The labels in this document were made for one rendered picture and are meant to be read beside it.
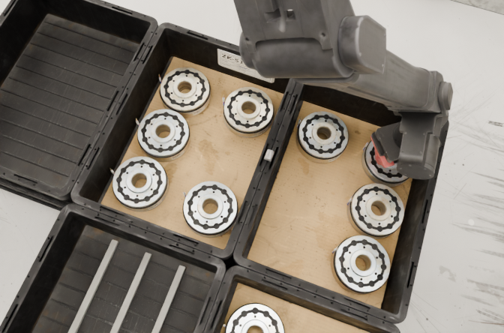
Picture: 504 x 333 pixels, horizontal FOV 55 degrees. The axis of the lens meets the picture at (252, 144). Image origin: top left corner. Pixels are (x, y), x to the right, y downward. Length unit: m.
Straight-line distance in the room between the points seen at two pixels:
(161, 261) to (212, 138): 0.26
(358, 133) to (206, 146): 0.32
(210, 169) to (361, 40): 0.63
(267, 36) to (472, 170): 0.91
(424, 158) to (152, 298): 0.53
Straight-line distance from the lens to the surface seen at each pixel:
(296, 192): 0.96
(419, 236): 0.89
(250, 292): 0.92
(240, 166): 0.97
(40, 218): 1.15
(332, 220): 0.96
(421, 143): 0.76
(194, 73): 1.02
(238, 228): 0.83
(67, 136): 1.04
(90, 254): 0.96
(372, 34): 0.41
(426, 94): 0.70
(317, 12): 0.36
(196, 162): 0.97
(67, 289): 0.96
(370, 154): 0.99
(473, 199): 1.22
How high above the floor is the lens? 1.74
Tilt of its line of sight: 68 degrees down
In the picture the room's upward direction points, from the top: 7 degrees clockwise
